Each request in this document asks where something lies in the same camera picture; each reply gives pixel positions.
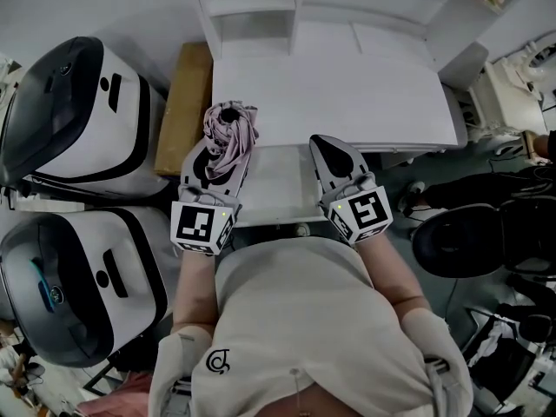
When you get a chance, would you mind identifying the person's right forearm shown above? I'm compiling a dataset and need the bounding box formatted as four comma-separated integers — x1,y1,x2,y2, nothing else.
354,231,430,317

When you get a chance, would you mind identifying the white desk drawer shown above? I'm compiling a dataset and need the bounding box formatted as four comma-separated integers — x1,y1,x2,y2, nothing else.
235,142,330,228

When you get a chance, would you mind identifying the person's left forearm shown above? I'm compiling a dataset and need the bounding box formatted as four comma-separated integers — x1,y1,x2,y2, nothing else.
170,247,219,337

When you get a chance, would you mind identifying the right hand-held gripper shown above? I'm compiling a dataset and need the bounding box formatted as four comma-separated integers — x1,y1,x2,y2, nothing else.
308,134,394,245

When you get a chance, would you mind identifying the white black service robot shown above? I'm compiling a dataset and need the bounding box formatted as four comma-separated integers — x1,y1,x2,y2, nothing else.
0,36,171,200

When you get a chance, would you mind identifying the white black robot cyan strip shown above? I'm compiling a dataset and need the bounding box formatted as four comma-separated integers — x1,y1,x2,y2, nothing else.
0,205,175,369

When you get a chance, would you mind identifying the ornate cream dressing table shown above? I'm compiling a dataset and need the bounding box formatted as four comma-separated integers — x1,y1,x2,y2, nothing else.
467,31,556,148

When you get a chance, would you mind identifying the black office chair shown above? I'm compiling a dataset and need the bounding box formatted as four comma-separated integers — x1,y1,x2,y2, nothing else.
410,201,556,279

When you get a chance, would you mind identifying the person's right hand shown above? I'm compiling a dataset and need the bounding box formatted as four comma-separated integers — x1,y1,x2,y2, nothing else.
340,172,379,197

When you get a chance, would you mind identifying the person's beige shirt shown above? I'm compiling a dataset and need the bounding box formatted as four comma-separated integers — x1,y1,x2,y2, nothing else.
147,235,475,417

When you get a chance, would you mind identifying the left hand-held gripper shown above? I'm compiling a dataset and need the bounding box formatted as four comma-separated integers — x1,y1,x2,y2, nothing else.
169,138,254,258

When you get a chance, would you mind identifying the pink quilted cushion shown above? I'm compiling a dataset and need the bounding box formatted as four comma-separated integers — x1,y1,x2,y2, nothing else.
76,370,154,417

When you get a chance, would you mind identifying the oval dressing table mirror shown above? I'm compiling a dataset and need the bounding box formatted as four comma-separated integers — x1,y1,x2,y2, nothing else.
526,43,556,72

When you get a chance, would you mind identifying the person's left hand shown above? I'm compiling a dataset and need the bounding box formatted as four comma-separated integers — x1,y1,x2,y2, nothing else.
177,185,219,206

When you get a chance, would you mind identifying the brown cardboard box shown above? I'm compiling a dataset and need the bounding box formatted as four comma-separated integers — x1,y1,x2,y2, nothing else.
153,42,215,178

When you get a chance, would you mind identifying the white desk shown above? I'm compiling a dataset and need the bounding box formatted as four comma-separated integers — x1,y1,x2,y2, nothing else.
189,0,493,155

